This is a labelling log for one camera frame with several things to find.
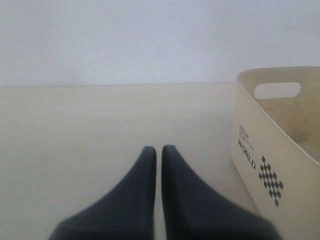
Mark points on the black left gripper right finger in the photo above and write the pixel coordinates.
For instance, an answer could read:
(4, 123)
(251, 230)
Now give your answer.
(195, 211)

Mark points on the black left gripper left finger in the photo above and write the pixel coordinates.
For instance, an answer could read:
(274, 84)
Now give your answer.
(125, 213)

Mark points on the cream plastic bin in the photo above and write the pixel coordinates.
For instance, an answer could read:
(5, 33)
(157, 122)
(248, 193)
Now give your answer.
(276, 141)

